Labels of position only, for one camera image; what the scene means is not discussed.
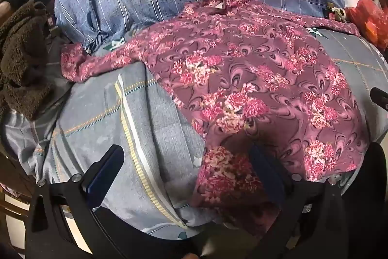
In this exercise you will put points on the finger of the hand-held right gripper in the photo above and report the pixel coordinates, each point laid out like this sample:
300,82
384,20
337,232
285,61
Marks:
380,98

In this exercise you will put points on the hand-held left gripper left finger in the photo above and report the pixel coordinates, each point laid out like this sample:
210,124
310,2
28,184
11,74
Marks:
103,175

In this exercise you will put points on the dark red small box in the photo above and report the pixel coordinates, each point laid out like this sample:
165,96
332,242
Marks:
330,13

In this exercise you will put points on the maroon floral garment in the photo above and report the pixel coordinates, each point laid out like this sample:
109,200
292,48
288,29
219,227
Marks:
242,80

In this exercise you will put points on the brown fuzzy garment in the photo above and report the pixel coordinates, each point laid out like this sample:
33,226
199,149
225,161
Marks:
21,64

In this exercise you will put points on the grey star print bed sheet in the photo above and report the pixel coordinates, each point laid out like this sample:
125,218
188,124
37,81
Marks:
91,113

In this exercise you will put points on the red plastic bag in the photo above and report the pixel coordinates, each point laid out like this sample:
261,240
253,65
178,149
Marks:
369,19

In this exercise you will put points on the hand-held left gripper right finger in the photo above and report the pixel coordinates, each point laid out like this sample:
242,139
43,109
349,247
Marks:
266,174

